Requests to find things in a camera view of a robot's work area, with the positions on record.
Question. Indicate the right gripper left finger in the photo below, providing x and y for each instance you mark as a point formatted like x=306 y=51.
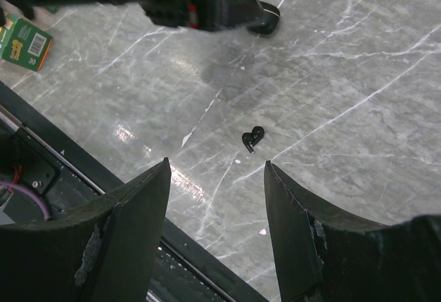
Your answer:
x=101 y=251

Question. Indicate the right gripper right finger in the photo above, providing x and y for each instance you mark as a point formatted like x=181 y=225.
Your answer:
x=324 y=253

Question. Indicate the black earbud charging case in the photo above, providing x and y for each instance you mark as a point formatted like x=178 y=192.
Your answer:
x=269 y=21

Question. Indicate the black earbuds pair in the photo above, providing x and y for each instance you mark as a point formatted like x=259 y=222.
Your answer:
x=251 y=139

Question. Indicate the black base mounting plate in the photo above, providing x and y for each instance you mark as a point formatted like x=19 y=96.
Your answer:
x=184 y=271

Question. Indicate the orange juice box left lower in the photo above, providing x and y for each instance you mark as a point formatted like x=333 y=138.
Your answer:
x=23 y=43

